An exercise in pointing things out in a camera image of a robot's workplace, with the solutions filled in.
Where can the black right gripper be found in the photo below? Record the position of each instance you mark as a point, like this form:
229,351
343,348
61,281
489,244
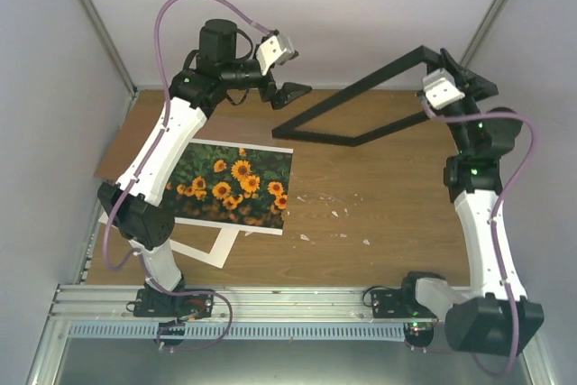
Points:
464,81

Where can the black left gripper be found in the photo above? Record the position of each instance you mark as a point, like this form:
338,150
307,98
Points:
282,98

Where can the black picture frame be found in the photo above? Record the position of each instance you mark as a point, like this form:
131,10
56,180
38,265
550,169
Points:
337,119

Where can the sunflower photo print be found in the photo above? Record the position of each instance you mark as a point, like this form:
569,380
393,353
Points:
225,183

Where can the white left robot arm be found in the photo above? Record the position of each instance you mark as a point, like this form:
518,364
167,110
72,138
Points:
132,203

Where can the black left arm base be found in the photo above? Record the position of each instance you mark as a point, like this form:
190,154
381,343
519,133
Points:
150,302

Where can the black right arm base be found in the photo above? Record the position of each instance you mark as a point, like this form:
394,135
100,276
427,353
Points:
387,303

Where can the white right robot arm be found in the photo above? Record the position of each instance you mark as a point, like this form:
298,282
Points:
496,316

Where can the white photo mat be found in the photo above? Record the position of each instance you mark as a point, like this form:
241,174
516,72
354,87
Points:
216,257

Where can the brown backing board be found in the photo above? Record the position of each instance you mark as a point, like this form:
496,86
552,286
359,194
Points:
131,136

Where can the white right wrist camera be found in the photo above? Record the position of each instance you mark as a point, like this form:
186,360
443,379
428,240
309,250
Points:
439,90

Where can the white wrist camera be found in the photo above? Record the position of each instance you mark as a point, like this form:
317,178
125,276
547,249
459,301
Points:
439,90
275,50

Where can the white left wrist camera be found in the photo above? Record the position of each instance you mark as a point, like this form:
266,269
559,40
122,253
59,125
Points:
275,50

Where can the grey slotted cable duct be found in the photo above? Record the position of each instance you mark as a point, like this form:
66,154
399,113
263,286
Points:
241,331

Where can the aluminium mounting rail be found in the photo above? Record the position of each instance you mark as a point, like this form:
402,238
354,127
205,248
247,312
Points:
250,304

